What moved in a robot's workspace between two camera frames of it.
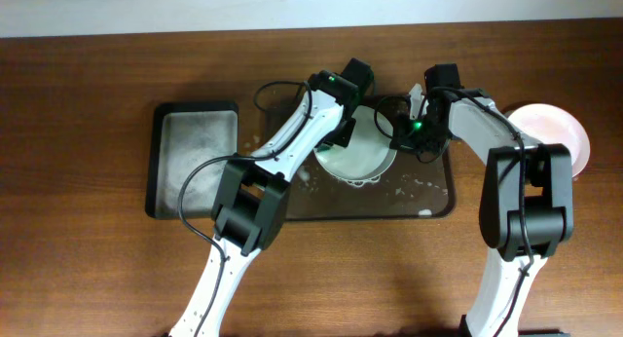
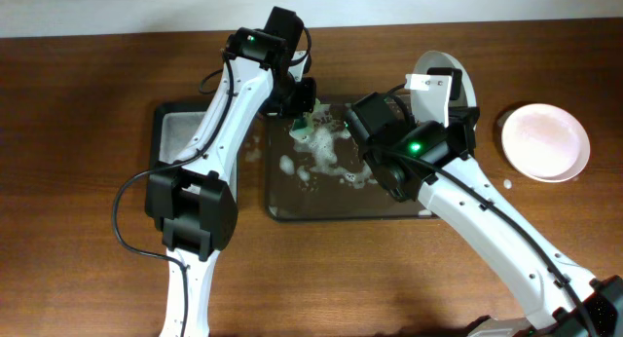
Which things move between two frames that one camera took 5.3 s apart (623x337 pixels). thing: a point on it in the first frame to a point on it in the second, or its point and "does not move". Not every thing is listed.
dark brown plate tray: x=413 y=189 does not move
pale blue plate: x=369 y=153 to x=441 y=59
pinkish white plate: x=550 y=125 does not move
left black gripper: x=342 y=133 to x=302 y=101
